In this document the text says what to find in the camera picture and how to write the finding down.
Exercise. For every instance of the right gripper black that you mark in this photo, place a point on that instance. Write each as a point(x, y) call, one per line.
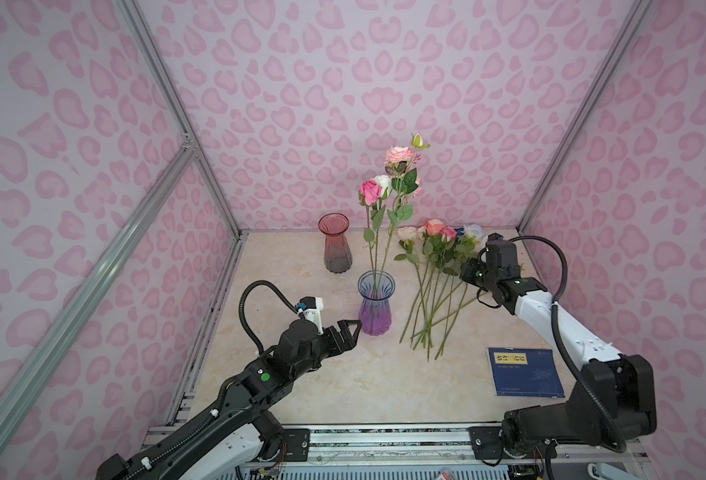
point(466, 274)

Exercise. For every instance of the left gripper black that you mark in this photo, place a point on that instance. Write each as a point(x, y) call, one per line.
point(349, 339)

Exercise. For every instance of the pale blue white rose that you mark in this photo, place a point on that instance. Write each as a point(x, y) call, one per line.
point(466, 244)

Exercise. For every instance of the purple blue glass vase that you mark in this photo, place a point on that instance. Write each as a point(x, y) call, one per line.
point(376, 288)

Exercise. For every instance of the pink white rose with bud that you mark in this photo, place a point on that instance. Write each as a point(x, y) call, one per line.
point(401, 164)

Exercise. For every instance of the magenta pink rose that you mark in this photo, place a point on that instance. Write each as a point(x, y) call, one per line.
point(370, 197)

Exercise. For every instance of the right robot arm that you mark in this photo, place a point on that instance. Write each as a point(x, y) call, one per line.
point(613, 400)

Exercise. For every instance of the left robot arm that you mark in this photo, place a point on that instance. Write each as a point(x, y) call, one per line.
point(242, 400)

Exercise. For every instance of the red grey glass vase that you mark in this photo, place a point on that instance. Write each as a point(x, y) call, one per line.
point(337, 254)

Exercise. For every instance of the small pink rose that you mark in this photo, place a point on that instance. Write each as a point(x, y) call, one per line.
point(449, 233)

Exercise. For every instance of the coral pink rose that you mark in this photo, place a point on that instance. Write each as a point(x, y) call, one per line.
point(433, 224)

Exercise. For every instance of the cream rose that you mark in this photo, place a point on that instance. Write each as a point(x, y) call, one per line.
point(416, 247)

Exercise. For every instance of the blue booklet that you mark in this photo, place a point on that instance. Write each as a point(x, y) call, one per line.
point(525, 373)

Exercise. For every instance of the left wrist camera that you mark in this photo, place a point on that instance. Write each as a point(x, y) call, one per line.
point(310, 308)

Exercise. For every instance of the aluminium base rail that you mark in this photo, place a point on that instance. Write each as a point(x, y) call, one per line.
point(413, 451)

